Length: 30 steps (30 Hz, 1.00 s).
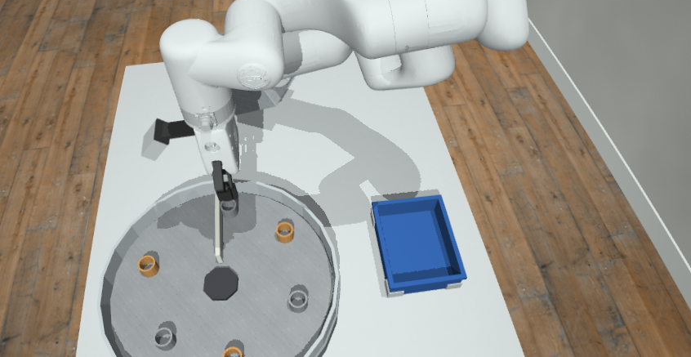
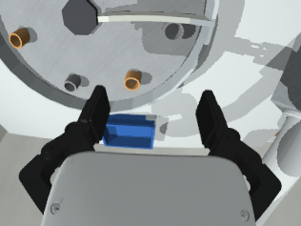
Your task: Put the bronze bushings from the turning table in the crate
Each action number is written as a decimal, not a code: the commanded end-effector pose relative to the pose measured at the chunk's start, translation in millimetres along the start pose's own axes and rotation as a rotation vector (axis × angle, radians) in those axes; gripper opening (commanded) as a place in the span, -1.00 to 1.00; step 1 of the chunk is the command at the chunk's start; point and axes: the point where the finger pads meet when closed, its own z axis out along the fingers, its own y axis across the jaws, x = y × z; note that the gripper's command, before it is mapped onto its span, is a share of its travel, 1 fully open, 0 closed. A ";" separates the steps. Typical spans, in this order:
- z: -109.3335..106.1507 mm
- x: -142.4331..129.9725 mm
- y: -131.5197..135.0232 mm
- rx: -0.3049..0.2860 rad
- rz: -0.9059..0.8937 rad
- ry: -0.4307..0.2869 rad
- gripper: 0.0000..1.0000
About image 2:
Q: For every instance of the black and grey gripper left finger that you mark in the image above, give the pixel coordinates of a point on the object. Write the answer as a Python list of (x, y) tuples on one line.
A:
[(79, 136)]

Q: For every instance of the blue open crate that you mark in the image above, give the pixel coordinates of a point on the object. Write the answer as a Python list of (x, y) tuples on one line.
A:
[(130, 131)]

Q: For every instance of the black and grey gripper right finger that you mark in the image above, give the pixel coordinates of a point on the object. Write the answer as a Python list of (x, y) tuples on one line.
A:
[(225, 142)]

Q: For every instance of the bronze bushing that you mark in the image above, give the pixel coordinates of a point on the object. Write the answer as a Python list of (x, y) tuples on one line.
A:
[(132, 86), (18, 37)]

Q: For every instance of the grey metal bushing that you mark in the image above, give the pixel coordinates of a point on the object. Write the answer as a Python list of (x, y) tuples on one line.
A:
[(71, 81), (173, 37)]

